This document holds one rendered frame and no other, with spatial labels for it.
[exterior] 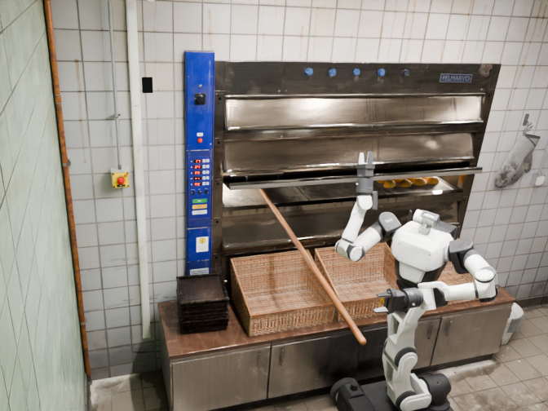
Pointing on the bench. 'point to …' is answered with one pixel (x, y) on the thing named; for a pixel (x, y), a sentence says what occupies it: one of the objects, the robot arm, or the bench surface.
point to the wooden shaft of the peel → (316, 272)
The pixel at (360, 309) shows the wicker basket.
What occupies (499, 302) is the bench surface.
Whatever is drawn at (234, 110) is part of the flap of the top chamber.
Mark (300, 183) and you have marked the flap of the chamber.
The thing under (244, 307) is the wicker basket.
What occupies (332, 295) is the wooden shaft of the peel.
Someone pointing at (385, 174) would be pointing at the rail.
